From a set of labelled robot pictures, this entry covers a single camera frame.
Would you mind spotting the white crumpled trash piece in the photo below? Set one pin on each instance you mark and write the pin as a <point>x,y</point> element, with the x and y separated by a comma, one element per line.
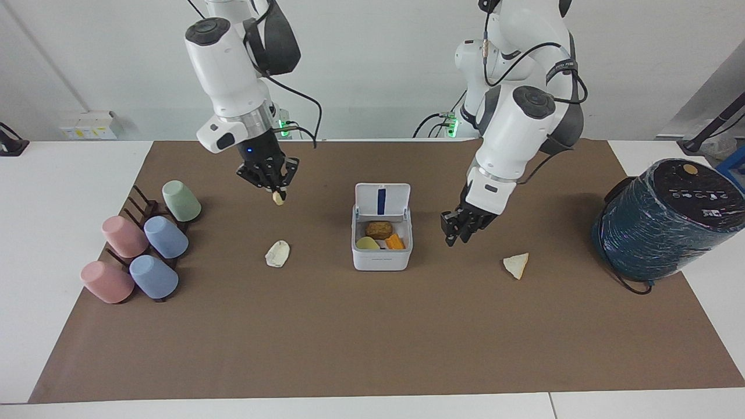
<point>277,254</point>

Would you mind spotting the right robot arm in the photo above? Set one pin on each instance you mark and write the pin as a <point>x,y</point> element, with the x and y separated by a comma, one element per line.
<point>233,81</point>

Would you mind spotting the yellow trash piece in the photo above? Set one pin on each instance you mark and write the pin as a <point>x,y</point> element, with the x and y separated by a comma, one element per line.
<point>367,243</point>

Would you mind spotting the orange trash piece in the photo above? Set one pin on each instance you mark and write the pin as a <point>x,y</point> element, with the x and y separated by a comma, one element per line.
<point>395,241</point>

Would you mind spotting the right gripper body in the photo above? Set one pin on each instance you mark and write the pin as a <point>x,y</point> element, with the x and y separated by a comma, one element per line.
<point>260,152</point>

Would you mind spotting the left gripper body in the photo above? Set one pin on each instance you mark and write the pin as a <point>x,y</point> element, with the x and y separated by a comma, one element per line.
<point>478,213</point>

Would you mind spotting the pink cup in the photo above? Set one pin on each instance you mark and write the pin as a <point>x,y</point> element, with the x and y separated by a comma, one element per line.
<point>106,281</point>
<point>124,235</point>

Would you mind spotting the brown trash chunk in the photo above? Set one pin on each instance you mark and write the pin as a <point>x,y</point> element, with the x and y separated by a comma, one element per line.
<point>378,228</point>

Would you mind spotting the dark teal wrapped cylinder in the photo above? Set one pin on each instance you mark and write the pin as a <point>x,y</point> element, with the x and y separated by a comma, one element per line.
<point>669,224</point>

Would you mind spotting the green cup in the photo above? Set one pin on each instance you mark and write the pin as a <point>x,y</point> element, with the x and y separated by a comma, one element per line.
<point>181,201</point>

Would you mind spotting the blue cup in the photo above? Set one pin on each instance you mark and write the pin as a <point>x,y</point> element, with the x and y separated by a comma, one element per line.
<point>153,277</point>
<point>166,237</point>

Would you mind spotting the white lidded bin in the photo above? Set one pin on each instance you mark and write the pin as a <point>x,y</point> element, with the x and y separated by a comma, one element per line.
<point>381,256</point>

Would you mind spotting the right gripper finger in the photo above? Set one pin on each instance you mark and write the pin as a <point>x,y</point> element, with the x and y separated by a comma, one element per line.
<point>288,171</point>
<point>259,176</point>

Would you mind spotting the white wall socket box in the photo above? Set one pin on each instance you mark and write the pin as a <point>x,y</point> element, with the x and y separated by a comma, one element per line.
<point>90,125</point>

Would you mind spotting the pale wedge trash piece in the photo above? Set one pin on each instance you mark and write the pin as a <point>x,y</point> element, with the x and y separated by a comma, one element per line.
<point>517,265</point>

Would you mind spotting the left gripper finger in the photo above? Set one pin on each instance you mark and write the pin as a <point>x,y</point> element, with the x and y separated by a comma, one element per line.
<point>470,228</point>
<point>450,228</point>

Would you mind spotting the black stand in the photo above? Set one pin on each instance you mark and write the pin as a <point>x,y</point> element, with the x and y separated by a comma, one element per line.
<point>11,142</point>
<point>707,131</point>

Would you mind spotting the dark brown cup rack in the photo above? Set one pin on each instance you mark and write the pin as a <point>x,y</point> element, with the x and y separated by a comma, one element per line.
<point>142,205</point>

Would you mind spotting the blue box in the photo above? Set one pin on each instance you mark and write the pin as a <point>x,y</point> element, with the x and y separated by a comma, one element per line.
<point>734,169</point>

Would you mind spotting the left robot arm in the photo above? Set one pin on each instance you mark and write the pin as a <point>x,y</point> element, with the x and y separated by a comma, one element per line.
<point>518,134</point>

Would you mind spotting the small pale trash scrap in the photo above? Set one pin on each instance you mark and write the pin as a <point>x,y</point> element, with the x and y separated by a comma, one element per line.
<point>278,198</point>

